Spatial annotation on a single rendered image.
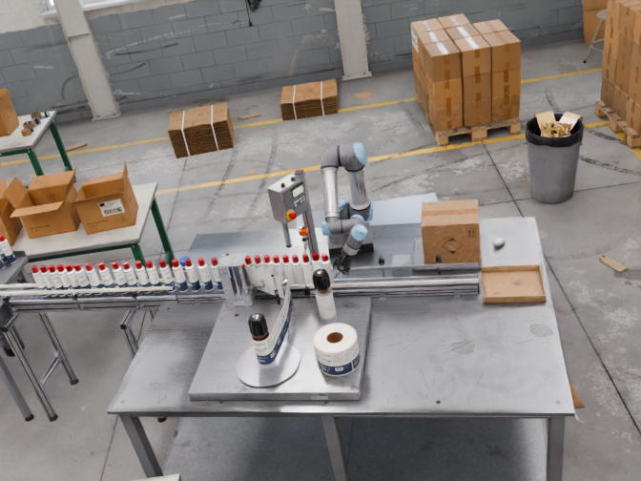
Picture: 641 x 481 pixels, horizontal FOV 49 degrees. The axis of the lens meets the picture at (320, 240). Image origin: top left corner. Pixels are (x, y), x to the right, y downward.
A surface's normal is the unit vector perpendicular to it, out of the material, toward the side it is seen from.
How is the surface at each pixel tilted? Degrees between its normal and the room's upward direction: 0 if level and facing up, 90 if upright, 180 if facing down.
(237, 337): 0
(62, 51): 90
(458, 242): 90
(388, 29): 90
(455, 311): 0
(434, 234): 90
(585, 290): 0
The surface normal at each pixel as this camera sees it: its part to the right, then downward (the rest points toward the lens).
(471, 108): 0.02, 0.51
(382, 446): -0.14, -0.84
